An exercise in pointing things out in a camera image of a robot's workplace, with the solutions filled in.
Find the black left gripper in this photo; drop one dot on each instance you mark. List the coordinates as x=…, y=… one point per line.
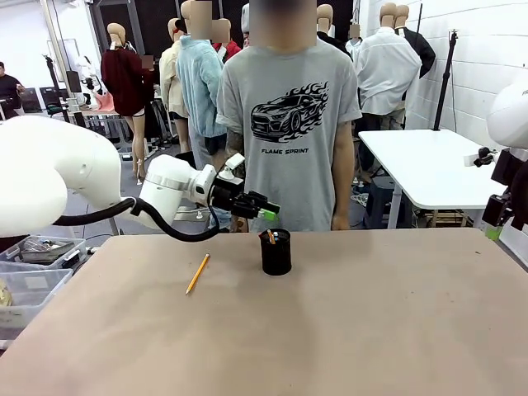
x=224, y=198

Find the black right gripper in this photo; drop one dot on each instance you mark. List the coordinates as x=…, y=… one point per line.
x=497, y=210

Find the person's left forearm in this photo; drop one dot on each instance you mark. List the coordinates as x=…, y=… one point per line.
x=342, y=185

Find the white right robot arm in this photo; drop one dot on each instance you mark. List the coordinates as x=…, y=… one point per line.
x=509, y=113

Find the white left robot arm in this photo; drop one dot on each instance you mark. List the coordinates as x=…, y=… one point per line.
x=41, y=173

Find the black cylindrical pen holder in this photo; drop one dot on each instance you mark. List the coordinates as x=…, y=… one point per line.
x=276, y=257

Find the person's right hand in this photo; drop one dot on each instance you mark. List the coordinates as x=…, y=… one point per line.
x=239, y=224

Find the person's left hand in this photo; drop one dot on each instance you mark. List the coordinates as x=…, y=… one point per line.
x=340, y=222

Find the yellow pencil with pink eraser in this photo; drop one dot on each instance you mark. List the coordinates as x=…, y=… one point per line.
x=271, y=237
x=198, y=274

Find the person in grey car t-shirt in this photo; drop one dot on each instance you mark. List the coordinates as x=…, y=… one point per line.
x=288, y=185

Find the wooden pallet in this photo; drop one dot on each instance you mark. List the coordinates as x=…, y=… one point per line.
x=443, y=218

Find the white side table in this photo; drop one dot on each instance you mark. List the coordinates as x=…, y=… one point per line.
x=433, y=165

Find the figure in light blue fleece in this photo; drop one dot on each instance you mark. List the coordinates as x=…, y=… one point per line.
x=198, y=82

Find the black tripod stand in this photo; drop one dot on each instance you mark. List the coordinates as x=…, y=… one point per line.
x=447, y=82

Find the mannequin in red garment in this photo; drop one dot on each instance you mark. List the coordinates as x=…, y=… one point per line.
x=231, y=47

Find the mannequin in white shirt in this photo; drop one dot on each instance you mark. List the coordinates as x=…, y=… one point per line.
x=387, y=70

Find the mannequin in dark red sweater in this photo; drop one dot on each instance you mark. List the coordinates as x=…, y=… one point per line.
x=123, y=82

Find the mannequin in black jacket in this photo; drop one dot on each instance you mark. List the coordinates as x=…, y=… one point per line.
x=422, y=51

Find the bare tan mannequin head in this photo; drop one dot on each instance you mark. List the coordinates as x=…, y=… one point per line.
x=326, y=16

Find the clear bin with metal parts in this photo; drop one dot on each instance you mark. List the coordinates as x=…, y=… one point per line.
x=41, y=248

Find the large clear plastic bin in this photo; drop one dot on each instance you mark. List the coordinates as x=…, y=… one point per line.
x=37, y=288

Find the seated person in black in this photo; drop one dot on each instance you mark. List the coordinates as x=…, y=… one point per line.
x=8, y=88

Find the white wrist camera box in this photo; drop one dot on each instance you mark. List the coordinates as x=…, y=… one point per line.
x=235, y=161

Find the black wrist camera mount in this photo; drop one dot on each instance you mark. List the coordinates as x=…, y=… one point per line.
x=501, y=167

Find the white and black clamp bracket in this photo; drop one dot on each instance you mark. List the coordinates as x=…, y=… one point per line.
x=478, y=158

